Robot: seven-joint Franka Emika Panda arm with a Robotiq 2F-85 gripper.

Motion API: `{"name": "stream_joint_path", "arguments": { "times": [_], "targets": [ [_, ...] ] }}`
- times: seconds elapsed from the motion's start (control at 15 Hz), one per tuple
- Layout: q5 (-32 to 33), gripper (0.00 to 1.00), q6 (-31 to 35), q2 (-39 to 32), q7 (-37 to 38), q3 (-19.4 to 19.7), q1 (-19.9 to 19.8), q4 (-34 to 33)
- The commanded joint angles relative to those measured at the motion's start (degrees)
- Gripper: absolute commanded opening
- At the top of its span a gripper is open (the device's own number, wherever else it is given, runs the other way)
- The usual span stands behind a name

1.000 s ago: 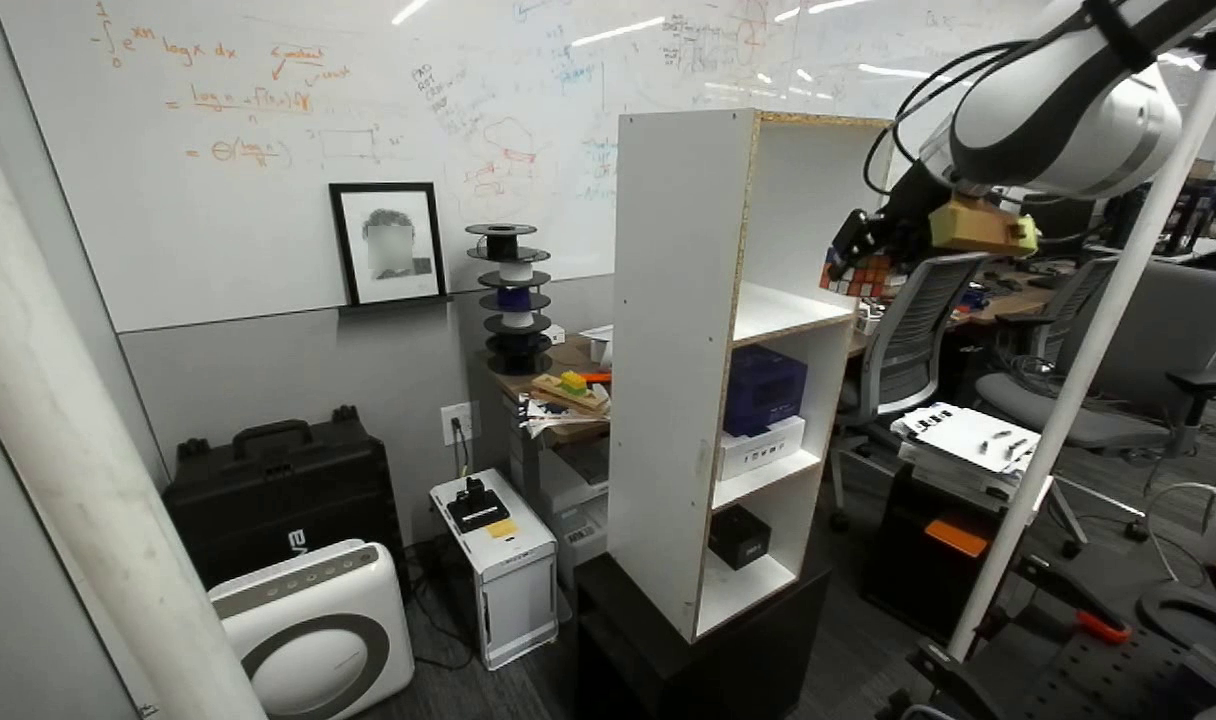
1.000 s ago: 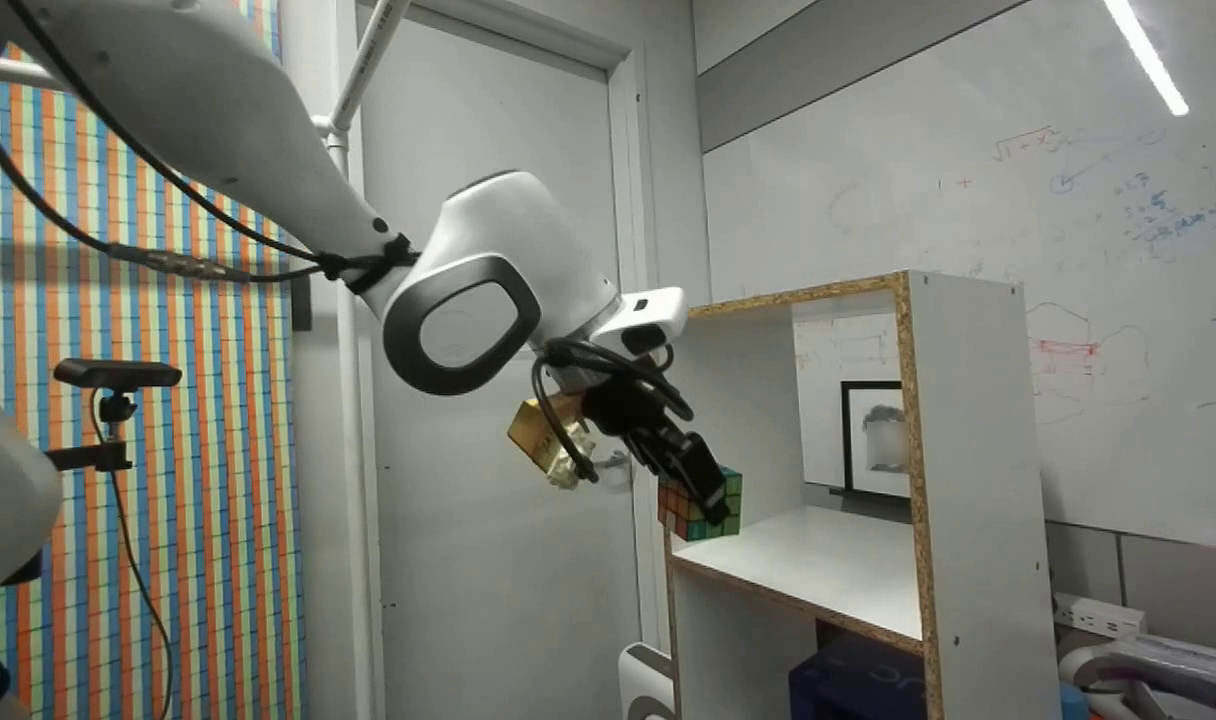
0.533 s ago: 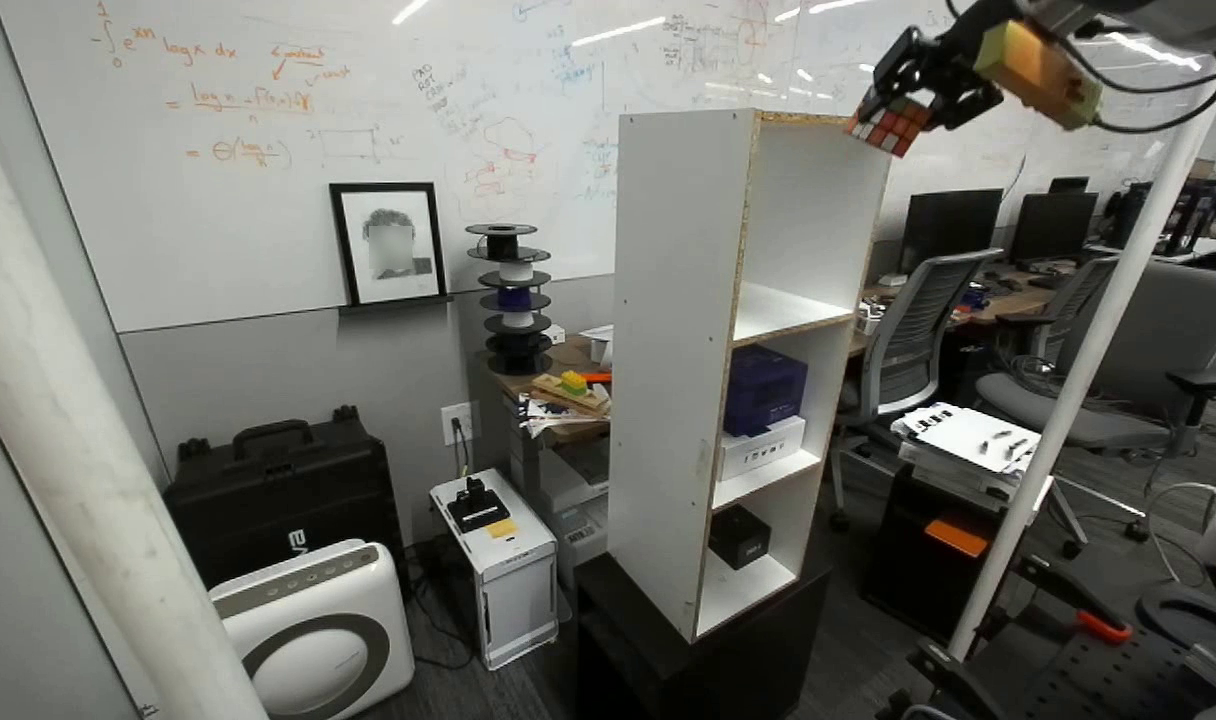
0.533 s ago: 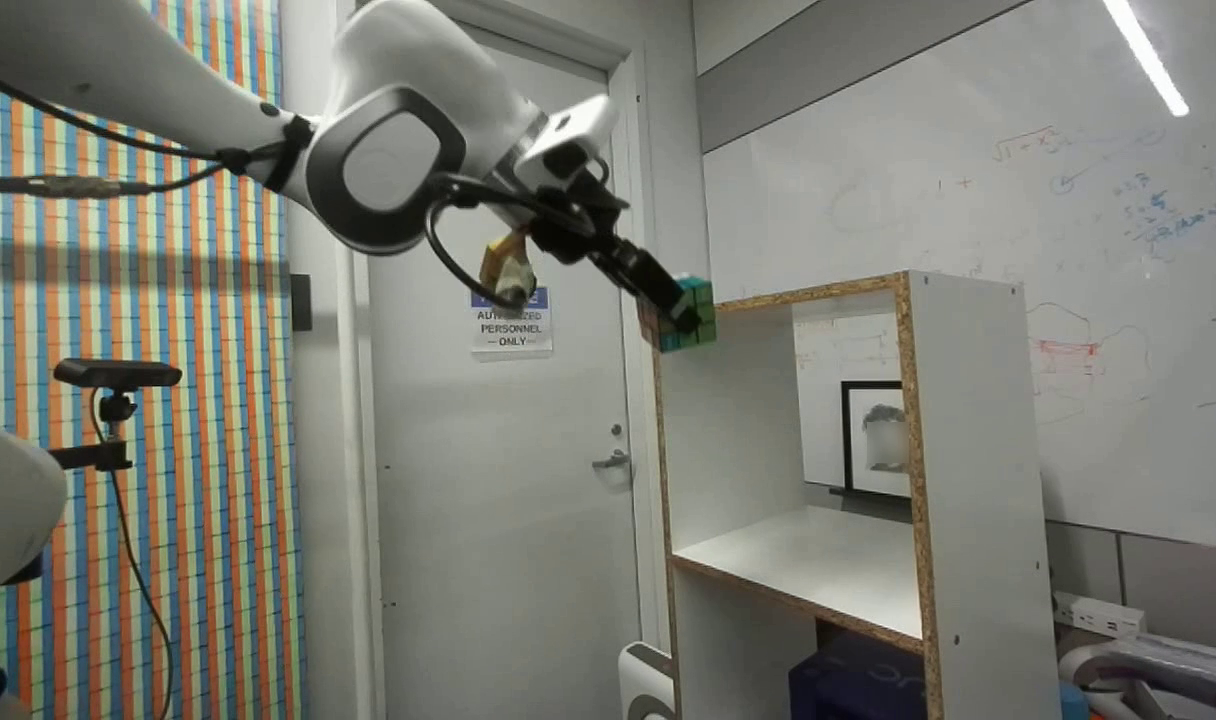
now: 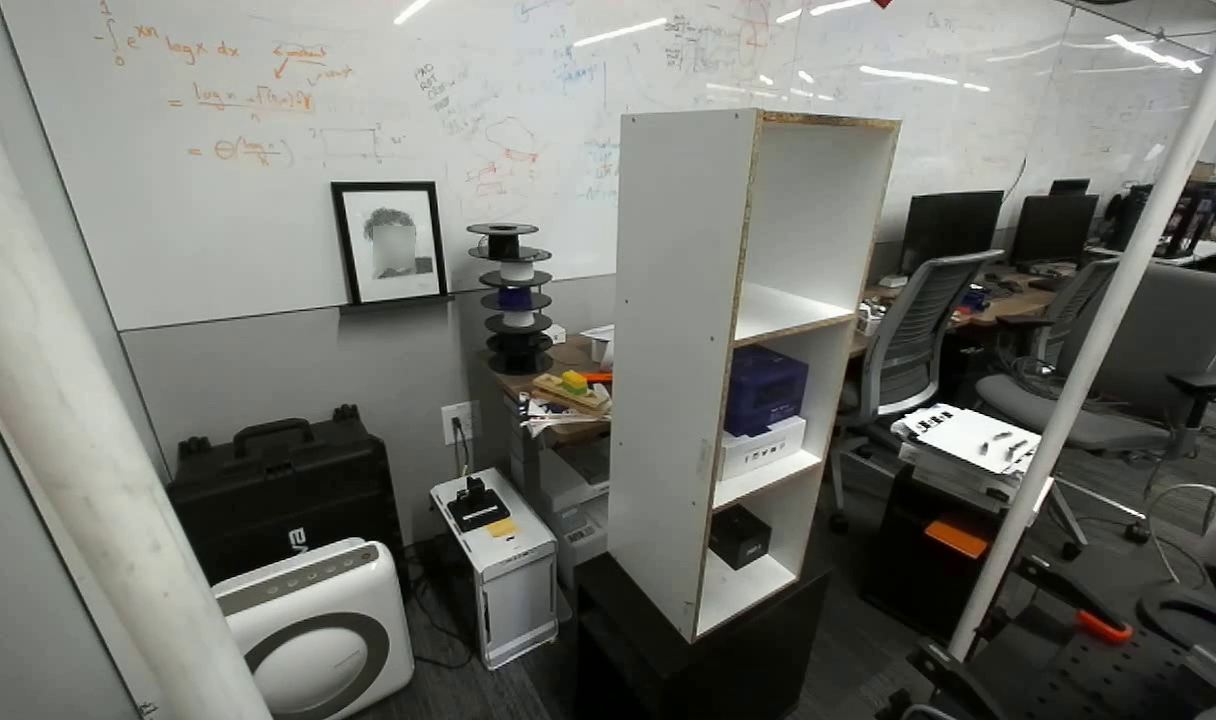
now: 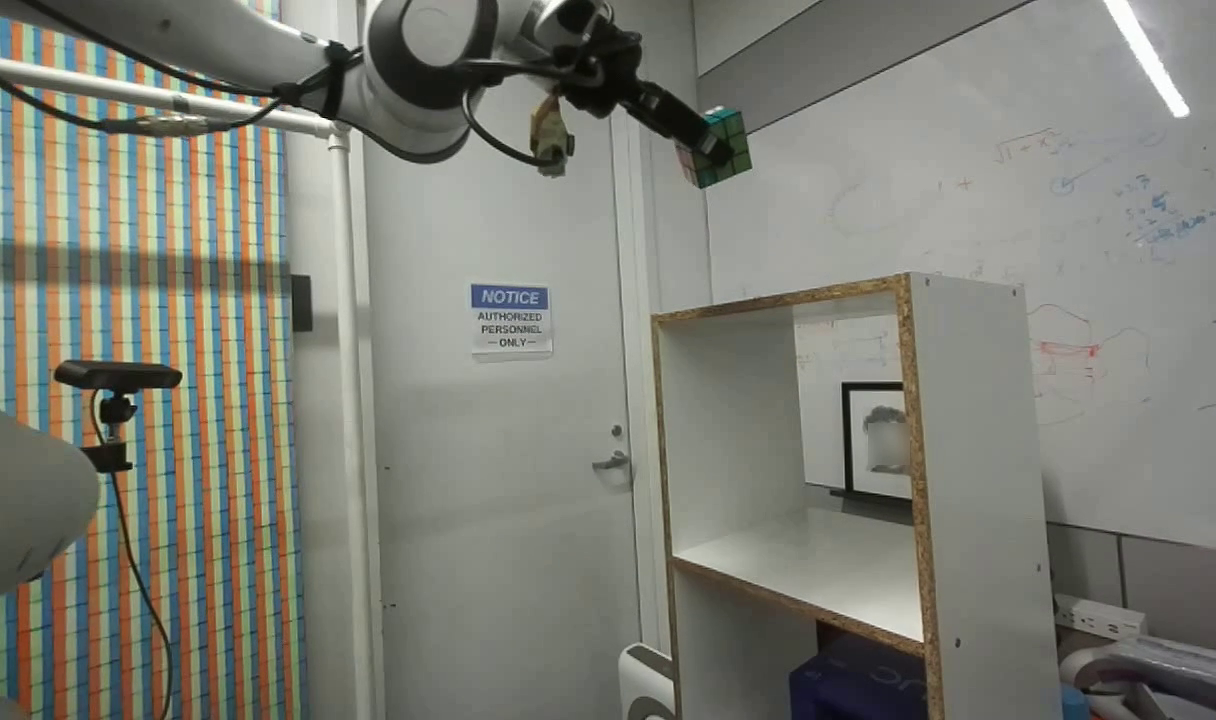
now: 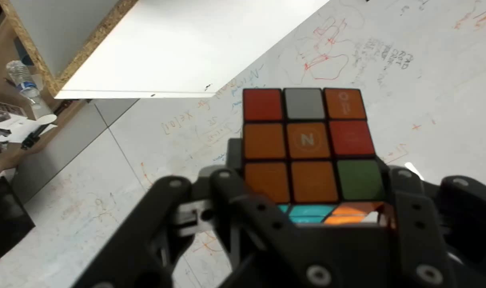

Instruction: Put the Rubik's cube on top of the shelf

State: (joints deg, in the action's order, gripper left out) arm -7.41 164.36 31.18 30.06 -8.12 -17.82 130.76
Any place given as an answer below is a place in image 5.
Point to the white particleboard shelf unit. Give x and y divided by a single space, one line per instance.
674 362

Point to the small yellow object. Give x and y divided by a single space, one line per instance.
575 380

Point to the wooden side table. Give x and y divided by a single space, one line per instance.
575 426

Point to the black filament spool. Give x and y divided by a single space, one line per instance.
523 351

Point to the blue filament spool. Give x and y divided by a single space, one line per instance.
517 292

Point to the white drawer unit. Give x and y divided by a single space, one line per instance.
575 502

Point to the dark blue storage box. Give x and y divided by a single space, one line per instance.
766 390

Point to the grey empty filament spool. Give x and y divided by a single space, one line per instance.
506 240

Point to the white cardboard box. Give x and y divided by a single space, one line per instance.
761 449

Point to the black device on cabinet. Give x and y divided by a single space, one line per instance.
478 505

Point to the small black box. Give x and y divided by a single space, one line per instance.
743 537

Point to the black framed portrait drawing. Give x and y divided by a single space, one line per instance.
391 240

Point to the small white cabinet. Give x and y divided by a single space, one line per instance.
502 592

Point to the grey mesh office chair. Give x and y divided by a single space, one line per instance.
920 324

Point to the black base cabinet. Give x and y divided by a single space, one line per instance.
712 673

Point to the black equipment stand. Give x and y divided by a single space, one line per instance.
900 546

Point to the black hard carrying case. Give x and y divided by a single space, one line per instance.
280 485

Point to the white perforated panel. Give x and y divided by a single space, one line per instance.
970 438

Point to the black computer monitor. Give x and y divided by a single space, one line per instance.
1054 231
955 225

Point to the orange label tag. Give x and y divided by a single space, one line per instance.
959 537

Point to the white air purifier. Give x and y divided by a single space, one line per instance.
318 634

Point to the wooden office desk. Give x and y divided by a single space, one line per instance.
1008 307

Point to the grey padded office chair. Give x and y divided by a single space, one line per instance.
1169 346

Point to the black chair base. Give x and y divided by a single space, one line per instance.
1202 602

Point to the white wall outlet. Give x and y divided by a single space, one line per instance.
456 423

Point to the large wall whiteboard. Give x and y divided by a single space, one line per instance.
233 121

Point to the white metal frame pole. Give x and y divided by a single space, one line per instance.
1101 334
81 465

